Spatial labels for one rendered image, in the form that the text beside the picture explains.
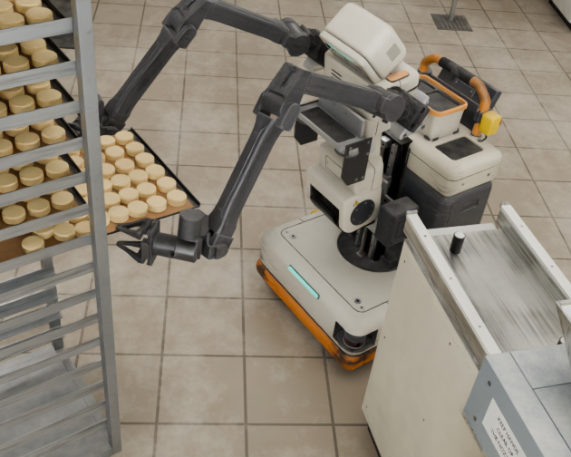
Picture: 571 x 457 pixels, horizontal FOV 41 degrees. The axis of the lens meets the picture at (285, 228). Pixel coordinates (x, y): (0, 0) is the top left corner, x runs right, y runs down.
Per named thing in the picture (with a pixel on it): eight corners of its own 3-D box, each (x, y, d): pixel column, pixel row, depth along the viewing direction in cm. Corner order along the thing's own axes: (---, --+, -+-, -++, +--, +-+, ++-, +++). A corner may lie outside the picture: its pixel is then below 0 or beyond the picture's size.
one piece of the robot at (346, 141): (324, 135, 261) (332, 79, 248) (375, 178, 245) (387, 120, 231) (285, 147, 254) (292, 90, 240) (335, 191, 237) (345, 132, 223)
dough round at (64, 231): (80, 235, 183) (79, 228, 182) (63, 245, 179) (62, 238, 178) (65, 226, 185) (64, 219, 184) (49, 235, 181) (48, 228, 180)
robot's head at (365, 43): (367, 24, 237) (347, -5, 226) (412, 53, 225) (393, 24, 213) (336, 59, 239) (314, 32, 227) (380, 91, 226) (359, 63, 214)
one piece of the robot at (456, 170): (374, 210, 330) (413, 30, 277) (464, 287, 298) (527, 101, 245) (313, 234, 314) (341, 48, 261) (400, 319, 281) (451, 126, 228)
